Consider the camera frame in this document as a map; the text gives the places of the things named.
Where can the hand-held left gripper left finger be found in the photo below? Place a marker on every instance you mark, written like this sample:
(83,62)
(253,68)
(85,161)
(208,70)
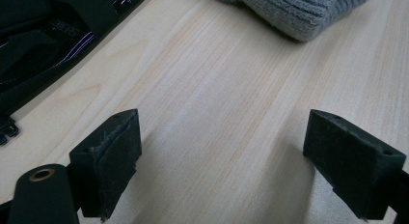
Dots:
(106,172)

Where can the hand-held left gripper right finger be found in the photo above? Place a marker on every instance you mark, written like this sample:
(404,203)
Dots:
(357,172)

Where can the grey knitted glove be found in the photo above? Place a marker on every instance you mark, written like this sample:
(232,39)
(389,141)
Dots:
(299,11)

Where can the black glove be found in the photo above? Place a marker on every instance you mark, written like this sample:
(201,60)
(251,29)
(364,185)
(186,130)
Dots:
(48,34)

